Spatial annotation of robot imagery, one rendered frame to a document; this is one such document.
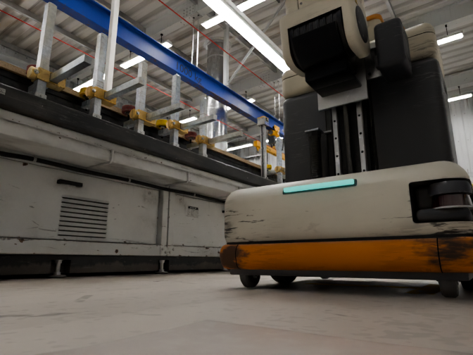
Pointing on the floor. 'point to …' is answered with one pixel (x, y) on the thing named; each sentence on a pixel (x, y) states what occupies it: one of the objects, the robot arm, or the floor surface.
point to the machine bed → (101, 215)
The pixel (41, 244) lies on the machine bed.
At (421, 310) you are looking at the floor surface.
